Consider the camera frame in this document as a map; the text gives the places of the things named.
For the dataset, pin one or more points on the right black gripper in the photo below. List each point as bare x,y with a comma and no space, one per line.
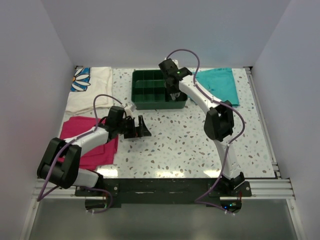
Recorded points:
170,90

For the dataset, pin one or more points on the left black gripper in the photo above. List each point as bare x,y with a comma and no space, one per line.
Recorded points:
140,131

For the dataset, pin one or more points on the grey striped underwear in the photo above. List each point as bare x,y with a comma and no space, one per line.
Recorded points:
175,96

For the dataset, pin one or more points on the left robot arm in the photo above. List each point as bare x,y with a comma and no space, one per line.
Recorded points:
60,164

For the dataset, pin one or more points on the green divided plastic tray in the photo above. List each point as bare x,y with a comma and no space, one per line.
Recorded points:
148,92

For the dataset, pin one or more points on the pink folded cloth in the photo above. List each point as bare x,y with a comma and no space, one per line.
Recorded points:
99,156

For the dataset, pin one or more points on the teal folded shorts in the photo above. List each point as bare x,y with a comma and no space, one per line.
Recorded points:
220,82

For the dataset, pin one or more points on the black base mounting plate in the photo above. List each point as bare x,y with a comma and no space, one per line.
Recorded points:
170,191

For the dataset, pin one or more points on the cream daisy print shirt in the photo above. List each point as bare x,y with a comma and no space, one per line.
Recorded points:
87,83

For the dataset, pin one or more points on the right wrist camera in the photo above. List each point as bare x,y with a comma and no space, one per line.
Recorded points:
175,61

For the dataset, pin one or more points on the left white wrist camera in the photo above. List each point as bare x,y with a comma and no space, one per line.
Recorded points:
129,109

